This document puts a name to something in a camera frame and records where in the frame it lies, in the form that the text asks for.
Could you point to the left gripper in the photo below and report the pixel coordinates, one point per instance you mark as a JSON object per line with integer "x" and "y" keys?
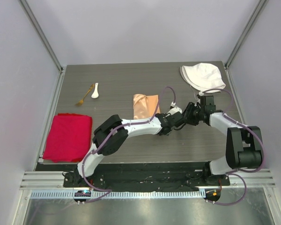
{"x": 164, "y": 115}

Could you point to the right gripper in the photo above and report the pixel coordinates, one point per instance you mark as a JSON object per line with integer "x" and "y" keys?
{"x": 188, "y": 114}

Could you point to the peach cloth napkin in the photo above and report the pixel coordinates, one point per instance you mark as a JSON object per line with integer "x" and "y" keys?
{"x": 144, "y": 106}

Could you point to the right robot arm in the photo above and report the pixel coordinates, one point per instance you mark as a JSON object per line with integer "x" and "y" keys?
{"x": 244, "y": 147}

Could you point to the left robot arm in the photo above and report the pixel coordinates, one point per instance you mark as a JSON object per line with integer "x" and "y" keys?
{"x": 110, "y": 136}

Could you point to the white bucket hat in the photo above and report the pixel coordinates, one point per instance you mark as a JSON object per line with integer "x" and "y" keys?
{"x": 202, "y": 76}

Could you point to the white spoon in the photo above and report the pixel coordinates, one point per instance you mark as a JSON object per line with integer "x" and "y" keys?
{"x": 95, "y": 93}

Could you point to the gold fork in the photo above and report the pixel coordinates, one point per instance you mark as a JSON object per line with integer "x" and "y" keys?
{"x": 80, "y": 102}

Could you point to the red folded cloth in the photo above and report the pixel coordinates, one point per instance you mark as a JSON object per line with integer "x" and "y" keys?
{"x": 69, "y": 138}

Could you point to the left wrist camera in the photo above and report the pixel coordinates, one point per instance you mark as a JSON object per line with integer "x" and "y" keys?
{"x": 174, "y": 108}

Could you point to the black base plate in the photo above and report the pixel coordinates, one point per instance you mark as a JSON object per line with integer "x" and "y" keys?
{"x": 133, "y": 167}

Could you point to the aluminium front rail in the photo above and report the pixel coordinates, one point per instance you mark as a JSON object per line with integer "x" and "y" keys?
{"x": 146, "y": 181}

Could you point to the right aluminium frame post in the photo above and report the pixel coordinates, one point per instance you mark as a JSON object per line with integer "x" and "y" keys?
{"x": 246, "y": 31}

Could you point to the aluminium frame post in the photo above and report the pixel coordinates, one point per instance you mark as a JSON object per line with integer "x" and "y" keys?
{"x": 39, "y": 31}
{"x": 246, "y": 31}

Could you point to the white slotted cable duct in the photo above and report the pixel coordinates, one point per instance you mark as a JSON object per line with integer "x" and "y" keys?
{"x": 81, "y": 194}

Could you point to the left aluminium frame post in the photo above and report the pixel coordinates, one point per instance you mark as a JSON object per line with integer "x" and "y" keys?
{"x": 39, "y": 31}

